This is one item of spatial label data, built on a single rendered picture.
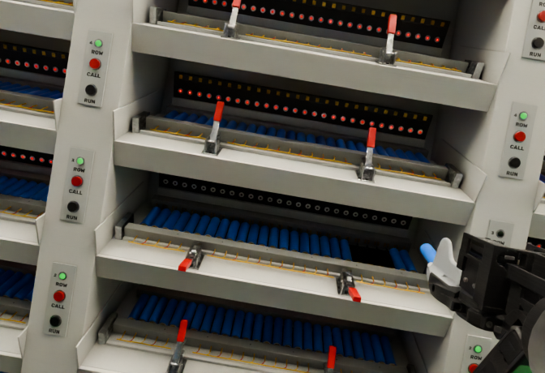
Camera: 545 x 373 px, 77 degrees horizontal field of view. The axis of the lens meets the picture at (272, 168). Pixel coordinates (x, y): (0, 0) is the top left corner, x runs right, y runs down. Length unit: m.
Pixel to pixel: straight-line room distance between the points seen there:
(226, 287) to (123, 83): 0.38
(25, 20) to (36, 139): 0.20
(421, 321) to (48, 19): 0.80
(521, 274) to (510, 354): 0.07
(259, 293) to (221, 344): 0.15
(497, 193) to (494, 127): 0.11
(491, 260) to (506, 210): 0.32
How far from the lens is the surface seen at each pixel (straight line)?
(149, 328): 0.75
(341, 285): 0.63
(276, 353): 0.73
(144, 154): 0.61
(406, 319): 0.67
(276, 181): 0.58
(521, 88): 0.70
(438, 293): 0.43
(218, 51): 0.61
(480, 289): 0.39
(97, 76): 0.65
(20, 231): 0.75
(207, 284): 0.62
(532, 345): 0.32
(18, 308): 0.84
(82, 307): 0.70
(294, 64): 0.59
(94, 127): 0.64
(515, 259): 0.39
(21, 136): 0.72
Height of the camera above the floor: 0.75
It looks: 2 degrees down
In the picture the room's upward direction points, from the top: 10 degrees clockwise
